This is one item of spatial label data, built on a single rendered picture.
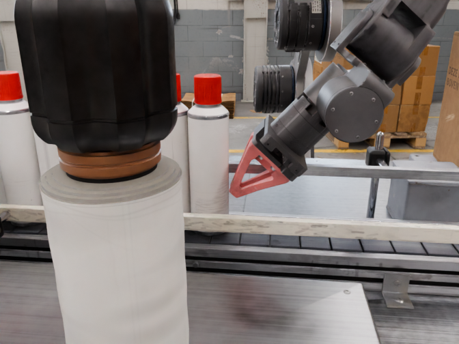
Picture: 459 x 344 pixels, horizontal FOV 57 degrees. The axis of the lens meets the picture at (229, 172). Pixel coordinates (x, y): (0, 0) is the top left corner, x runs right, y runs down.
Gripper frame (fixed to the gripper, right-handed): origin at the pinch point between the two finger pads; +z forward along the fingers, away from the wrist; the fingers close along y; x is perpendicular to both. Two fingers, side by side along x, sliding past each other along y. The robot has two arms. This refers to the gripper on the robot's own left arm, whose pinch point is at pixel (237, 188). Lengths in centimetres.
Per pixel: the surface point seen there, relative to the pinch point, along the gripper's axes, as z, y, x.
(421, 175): -17.5, -2.8, 16.7
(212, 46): 65, -540, -48
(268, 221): -1.0, 4.3, 4.8
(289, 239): -0.4, 2.4, 9.1
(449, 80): -34, -42, 24
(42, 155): 13.9, 2.0, -21.5
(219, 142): -3.7, 2.3, -6.1
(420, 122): -43, -338, 146
